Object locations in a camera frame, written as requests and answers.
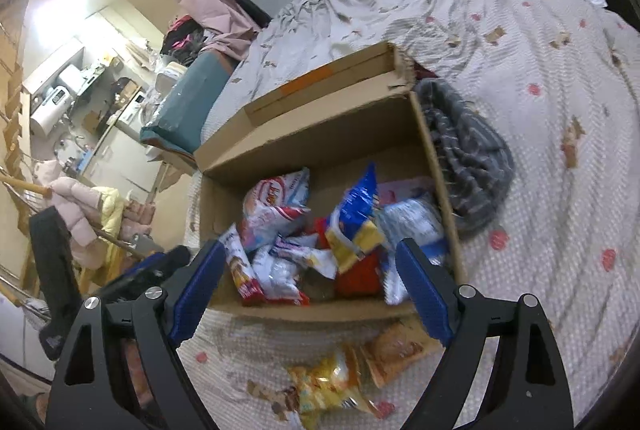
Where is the wooden rod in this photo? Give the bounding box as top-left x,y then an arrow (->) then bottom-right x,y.
0,172 -> 53,198

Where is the pink fuzzy garment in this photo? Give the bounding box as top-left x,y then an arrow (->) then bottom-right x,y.
120,200 -> 156,235

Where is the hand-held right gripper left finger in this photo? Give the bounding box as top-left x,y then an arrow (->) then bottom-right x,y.
45,240 -> 228,430

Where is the large blue white snack bag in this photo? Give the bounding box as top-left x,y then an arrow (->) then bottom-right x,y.
375,197 -> 448,305

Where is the pink white blue snack packet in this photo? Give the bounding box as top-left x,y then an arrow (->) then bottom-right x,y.
241,166 -> 312,253

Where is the pink puffy jacket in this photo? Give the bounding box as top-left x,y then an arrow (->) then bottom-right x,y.
32,160 -> 108,261

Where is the blue yellow snack packet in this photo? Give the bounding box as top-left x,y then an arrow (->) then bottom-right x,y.
324,162 -> 388,275

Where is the brown cardboard box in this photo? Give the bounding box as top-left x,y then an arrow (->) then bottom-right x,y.
192,40 -> 468,323

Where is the dark clothes pile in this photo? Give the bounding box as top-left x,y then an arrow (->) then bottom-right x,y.
162,14 -> 216,65

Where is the grey striped garment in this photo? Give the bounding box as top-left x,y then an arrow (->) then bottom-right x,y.
412,77 -> 516,233

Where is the tan snack packet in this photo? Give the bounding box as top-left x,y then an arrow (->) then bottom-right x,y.
360,320 -> 443,388

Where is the small white red snack bar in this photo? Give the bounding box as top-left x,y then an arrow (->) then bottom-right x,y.
220,224 -> 266,307

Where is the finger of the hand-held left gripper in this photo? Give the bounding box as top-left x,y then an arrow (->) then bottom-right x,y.
28,207 -> 85,362
97,246 -> 192,305

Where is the yellow jacket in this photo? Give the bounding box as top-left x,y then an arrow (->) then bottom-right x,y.
97,187 -> 126,255

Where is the white appliance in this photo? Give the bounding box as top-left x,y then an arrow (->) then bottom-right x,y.
30,84 -> 73,138

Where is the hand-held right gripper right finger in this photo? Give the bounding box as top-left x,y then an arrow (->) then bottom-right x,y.
395,237 -> 573,430

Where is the white printed blanket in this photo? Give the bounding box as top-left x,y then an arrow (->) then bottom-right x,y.
177,0 -> 640,430

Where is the red snack packet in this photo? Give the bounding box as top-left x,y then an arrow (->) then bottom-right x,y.
312,217 -> 386,298

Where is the teal cushion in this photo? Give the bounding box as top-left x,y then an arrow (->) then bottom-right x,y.
140,52 -> 241,155

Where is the white counter cabinet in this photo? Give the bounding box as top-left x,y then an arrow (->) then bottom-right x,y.
85,125 -> 166,195

